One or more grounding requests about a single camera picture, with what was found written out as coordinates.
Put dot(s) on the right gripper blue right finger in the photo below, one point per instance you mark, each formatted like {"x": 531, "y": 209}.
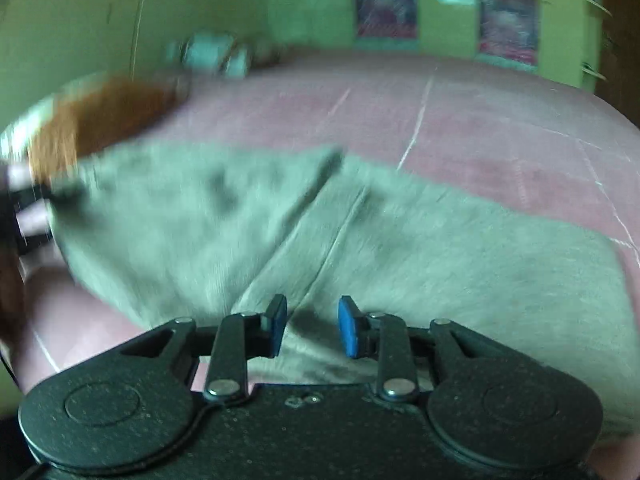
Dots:
{"x": 354, "y": 328}

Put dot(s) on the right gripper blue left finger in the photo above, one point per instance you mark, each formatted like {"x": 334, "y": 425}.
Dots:
{"x": 272, "y": 326}

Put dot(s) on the grey knit pants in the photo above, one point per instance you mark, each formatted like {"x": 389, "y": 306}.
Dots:
{"x": 161, "y": 230}

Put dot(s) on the white patterned cloth bundle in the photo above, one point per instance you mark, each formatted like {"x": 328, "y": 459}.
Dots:
{"x": 223, "y": 54}

